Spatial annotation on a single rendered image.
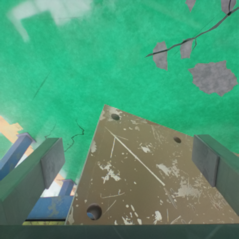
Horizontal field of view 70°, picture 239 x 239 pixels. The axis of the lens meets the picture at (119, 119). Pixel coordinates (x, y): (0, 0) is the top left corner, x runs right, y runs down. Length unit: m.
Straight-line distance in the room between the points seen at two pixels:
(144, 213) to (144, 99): 0.90
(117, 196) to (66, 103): 1.03
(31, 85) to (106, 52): 0.53
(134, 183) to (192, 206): 0.07
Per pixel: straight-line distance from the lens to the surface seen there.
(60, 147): 0.16
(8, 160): 1.43
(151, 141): 0.24
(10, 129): 1.61
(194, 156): 0.17
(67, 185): 1.91
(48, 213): 0.89
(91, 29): 0.93
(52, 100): 1.20
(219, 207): 0.25
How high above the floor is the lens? 0.87
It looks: 49 degrees down
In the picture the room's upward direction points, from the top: 169 degrees counter-clockwise
